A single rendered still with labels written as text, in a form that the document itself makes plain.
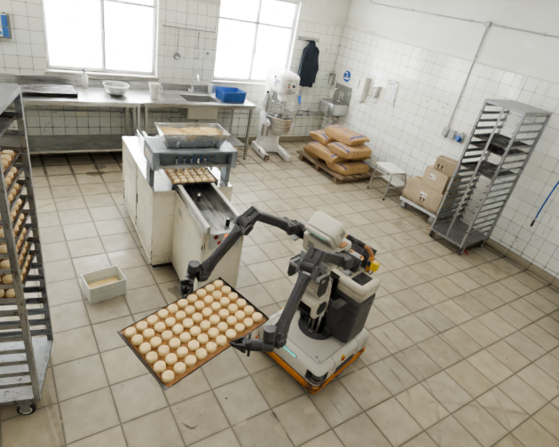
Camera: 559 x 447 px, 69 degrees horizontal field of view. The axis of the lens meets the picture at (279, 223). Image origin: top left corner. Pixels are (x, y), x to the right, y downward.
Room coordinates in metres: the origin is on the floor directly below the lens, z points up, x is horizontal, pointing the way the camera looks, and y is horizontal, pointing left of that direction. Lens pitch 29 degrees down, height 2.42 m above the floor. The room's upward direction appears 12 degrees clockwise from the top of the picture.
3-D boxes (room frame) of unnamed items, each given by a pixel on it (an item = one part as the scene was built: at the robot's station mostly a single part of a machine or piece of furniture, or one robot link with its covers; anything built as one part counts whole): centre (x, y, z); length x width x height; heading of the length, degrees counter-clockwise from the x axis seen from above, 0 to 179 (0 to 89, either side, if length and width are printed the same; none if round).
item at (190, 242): (2.84, 0.58, 0.45); 0.70 x 0.34 x 0.90; 35
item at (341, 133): (6.60, -0.77, 0.62); 0.72 x 0.42 x 0.17; 44
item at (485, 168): (4.82, -2.34, 1.05); 0.60 x 0.40 x 0.01; 131
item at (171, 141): (3.26, 0.87, 1.25); 0.56 x 0.29 x 0.14; 125
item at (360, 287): (2.44, -0.49, 0.59); 0.55 x 0.34 x 0.83; 52
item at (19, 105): (1.86, 1.35, 0.97); 0.03 x 0.03 x 1.70; 23
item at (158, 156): (3.26, 0.87, 1.01); 0.72 x 0.33 x 0.34; 125
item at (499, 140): (4.82, -2.34, 1.41); 0.60 x 0.40 x 0.01; 131
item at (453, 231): (4.83, -2.34, 0.93); 0.64 x 0.51 x 1.78; 131
